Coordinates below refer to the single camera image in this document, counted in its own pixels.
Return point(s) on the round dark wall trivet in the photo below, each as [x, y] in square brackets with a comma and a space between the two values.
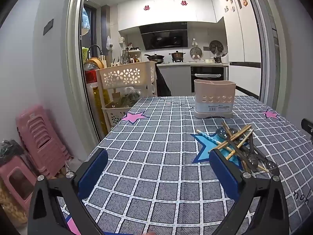
[216, 47]

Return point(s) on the round grey wall trivet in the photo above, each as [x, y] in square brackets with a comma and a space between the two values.
[196, 52]

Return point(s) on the beige plastic utensil holder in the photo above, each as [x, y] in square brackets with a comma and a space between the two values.
[214, 91]

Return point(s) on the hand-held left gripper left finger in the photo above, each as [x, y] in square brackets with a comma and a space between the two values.
[94, 173]

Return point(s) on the green plastic basket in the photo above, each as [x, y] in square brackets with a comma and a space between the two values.
[85, 53]

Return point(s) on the black plastic bag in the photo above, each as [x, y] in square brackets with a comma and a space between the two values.
[9, 149]

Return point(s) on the beige plastic storage cart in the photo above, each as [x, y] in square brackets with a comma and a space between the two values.
[127, 74]

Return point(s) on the white rice cooker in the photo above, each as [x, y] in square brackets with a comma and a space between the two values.
[223, 58]

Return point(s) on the pile of chopsticks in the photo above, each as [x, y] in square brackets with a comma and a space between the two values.
[236, 139]

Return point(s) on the black wok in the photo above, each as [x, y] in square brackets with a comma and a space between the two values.
[155, 57]

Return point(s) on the black range hood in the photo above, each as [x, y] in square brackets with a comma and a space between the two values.
[163, 35]

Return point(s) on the white plastic bag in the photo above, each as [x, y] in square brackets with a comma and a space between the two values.
[109, 44]

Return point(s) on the white spice rack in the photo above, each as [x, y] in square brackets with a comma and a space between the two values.
[133, 56]

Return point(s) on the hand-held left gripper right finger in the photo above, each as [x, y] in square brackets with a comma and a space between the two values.
[223, 176]

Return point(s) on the dark cooking pot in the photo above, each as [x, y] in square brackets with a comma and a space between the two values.
[176, 55]

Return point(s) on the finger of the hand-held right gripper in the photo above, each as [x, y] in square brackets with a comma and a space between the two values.
[307, 127]

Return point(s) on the white upper kitchen cabinets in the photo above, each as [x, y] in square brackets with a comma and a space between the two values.
[166, 12]

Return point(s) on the grey checked tablecloth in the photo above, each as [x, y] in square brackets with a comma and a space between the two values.
[146, 151]

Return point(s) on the white refrigerator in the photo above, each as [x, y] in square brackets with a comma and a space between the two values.
[240, 41]

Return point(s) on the black built-in oven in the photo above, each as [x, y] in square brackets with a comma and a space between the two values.
[206, 72]

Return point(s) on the yellow cooking oil bottle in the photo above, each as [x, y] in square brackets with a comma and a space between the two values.
[94, 90]

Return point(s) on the black kitchen faucet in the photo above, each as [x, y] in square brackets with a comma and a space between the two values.
[94, 47]

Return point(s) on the pink plastic stool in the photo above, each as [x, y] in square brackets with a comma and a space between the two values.
[17, 176]

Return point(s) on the blue patterned chopstick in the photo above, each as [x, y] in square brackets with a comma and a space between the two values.
[207, 137]

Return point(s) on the red paper decoration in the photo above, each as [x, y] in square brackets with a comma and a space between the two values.
[146, 7]
[183, 2]

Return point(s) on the stack of pink stools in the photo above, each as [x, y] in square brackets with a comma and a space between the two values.
[44, 139]

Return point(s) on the black wall switch panel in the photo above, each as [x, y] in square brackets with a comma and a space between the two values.
[48, 27]

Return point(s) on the black hanging bag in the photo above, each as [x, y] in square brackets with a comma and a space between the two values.
[162, 83]

